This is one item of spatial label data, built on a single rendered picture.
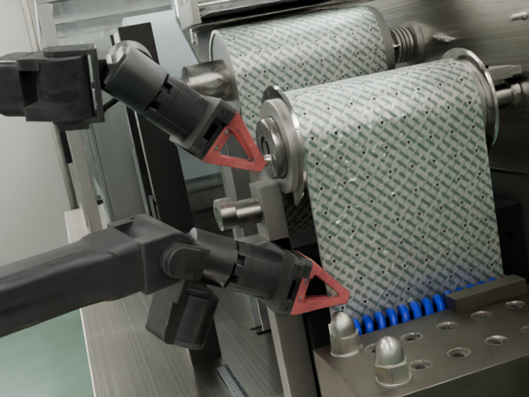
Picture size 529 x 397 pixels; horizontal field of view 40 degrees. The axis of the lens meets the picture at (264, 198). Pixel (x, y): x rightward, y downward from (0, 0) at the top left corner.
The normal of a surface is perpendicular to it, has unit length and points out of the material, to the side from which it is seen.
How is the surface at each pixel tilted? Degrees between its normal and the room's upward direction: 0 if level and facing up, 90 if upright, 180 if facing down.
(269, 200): 90
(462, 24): 90
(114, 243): 14
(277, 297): 60
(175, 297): 64
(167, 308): 69
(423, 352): 0
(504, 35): 90
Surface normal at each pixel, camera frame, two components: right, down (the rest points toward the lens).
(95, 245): 0.00, -0.93
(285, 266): -0.91, -0.29
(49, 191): 0.29, 0.13
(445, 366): -0.19, -0.97
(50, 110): -0.17, 0.36
